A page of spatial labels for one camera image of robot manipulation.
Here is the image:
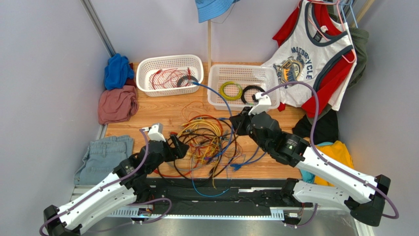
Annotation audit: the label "blue ethernet cable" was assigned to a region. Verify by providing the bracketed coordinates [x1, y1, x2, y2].
[193, 82, 268, 173]

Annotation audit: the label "thin red wire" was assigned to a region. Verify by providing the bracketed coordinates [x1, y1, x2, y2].
[151, 67, 192, 89]

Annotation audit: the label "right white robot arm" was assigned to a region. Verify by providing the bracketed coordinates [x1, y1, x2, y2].
[229, 91, 400, 227]

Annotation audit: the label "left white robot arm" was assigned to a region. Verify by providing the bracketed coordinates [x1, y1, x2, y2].
[39, 134, 189, 236]

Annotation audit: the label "right white plastic basket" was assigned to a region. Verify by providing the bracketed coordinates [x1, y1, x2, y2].
[207, 64, 278, 111]

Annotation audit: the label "white plastic basket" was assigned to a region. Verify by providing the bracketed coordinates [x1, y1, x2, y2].
[207, 64, 278, 111]
[135, 54, 204, 97]

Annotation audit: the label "light blue jeans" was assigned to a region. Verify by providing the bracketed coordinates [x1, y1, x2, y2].
[74, 135, 134, 186]

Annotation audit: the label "black cloth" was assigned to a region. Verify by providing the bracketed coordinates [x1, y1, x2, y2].
[292, 110, 339, 145]

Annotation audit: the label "pink cloth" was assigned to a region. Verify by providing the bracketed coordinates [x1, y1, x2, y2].
[97, 85, 139, 125]

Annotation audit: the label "left white plastic basket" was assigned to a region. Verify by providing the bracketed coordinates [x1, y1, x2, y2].
[135, 54, 204, 97]

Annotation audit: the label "yellow cloth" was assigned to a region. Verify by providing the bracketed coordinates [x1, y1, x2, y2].
[300, 141, 354, 186]

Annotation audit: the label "white motorcycle tank top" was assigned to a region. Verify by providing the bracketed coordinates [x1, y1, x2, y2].
[262, 0, 358, 112]

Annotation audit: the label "red shirt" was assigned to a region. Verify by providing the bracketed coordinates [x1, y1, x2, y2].
[272, 3, 358, 118]

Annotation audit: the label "blue cloth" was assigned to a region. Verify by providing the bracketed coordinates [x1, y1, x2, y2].
[104, 53, 134, 90]

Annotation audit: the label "blue bucket hat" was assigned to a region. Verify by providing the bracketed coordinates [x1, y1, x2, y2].
[194, 0, 239, 23]

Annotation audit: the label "dark green garment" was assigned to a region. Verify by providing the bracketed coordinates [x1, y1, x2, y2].
[318, 13, 369, 89]

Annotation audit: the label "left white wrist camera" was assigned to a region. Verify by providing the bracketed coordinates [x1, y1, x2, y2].
[140, 123, 166, 142]

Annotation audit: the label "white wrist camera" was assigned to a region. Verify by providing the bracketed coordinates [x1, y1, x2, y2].
[249, 92, 272, 115]
[140, 123, 166, 142]

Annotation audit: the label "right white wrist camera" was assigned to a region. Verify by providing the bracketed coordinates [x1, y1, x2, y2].
[249, 92, 272, 115]

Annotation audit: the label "thin blue wire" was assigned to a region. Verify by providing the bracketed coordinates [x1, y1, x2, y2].
[191, 170, 230, 198]

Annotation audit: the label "yellow cable bundle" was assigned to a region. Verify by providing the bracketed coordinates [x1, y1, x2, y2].
[177, 118, 230, 189]

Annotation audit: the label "black coiled cable right basket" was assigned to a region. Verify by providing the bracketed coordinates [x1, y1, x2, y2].
[240, 85, 268, 106]

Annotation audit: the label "black coiled cable basket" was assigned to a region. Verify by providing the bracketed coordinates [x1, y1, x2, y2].
[240, 85, 268, 106]
[177, 75, 199, 89]

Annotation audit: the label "yellow coiled cable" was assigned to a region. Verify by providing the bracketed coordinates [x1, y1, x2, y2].
[219, 81, 243, 101]

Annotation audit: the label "thick black cable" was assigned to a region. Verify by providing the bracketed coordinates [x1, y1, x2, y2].
[157, 118, 239, 188]

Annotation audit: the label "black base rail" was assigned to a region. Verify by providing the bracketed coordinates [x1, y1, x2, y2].
[70, 177, 365, 227]

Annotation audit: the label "black coiled cable left basket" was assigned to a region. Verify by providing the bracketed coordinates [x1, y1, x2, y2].
[177, 75, 199, 89]

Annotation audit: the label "aluminium frame post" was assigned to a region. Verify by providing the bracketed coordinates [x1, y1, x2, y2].
[80, 0, 116, 57]

